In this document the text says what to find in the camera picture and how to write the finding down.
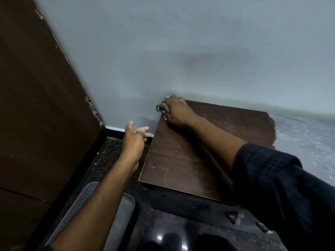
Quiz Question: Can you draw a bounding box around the person's left hand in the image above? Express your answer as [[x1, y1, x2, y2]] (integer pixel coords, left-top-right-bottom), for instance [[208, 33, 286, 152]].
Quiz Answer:
[[121, 121, 155, 168]]

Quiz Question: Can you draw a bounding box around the person's right hand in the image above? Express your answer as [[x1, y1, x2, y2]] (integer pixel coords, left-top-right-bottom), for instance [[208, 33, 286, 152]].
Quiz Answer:
[[161, 95, 200, 129]]

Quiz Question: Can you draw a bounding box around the grey cleaning cloth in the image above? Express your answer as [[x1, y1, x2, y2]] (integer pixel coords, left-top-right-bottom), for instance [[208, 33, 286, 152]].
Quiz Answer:
[[156, 96, 171, 121]]

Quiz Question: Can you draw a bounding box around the brown wooden cabinet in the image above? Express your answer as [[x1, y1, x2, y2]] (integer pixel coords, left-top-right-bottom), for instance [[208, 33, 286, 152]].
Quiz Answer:
[[138, 99, 335, 242]]

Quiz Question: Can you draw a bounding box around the metal cabinet handle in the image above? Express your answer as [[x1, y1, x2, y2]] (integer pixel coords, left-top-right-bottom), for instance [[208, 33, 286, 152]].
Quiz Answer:
[[256, 221, 274, 235], [226, 211, 245, 226]]

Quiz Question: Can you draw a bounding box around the person's left forearm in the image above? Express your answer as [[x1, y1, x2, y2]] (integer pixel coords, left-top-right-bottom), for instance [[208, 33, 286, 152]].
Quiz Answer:
[[50, 153, 142, 251]]

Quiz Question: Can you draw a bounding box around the person's right forearm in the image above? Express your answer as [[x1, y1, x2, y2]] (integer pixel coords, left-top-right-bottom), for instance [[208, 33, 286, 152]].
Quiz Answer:
[[188, 117, 248, 176]]

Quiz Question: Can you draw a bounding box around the white perforated plastic basket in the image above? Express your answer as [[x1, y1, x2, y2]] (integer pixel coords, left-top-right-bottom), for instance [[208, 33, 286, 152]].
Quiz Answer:
[[44, 181, 136, 251]]

